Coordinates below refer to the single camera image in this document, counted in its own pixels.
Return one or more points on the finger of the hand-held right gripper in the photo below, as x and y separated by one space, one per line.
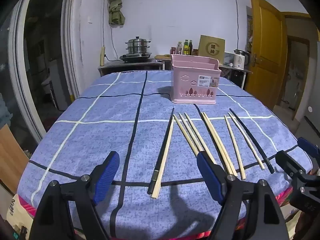
290 161
308 145

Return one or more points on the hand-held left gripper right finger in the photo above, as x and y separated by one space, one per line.
210 177

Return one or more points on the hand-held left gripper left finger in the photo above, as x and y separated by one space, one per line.
107 177

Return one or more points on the pink plastic utensil holder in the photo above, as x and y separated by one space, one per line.
185 85

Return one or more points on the grey refrigerator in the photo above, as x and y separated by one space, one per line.
312 127

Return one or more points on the blue checked tablecloth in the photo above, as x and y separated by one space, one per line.
100 142

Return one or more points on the pink striped blanket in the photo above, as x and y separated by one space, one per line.
27 206

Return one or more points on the brown cardboard panel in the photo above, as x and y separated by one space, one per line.
11 160

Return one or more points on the long metal side table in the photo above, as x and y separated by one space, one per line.
237 71

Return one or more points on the yellow wooden door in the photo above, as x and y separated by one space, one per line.
265 50

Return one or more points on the white electric kettle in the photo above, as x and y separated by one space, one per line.
240 60

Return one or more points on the metal table with stove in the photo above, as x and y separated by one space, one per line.
130 66

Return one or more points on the gas stove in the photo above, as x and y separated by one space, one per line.
136 57

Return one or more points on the wooden cutting board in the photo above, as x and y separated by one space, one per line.
162 57

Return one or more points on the gold cardboard box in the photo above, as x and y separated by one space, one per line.
211 47

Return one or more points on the dark sauce bottle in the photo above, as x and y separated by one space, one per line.
190 47

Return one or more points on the red jar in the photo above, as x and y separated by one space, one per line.
173 50

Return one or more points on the yellow oil bottle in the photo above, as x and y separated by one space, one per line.
186 47

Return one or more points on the clear plastic bottle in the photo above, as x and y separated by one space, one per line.
179 48

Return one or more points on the stainless steel steamer pot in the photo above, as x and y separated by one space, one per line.
137 45

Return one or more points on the green hanging cloth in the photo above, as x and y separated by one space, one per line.
115 5

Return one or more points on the white sliding door frame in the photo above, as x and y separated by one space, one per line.
72 42

